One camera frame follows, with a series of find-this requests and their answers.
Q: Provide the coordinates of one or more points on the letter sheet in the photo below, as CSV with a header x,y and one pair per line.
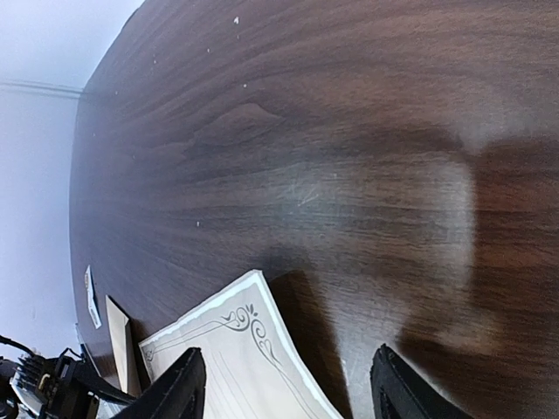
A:
x,y
253,368

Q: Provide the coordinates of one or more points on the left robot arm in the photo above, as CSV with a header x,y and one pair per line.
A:
x,y
64,387

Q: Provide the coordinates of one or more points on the white sticker sheet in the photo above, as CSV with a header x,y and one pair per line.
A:
x,y
91,304

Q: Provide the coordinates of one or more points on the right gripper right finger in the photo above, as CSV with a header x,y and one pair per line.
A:
x,y
398,391

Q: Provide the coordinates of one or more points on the brown paper envelope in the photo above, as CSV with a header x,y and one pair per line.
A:
x,y
123,348

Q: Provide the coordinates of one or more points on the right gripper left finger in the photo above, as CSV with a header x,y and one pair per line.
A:
x,y
179,393

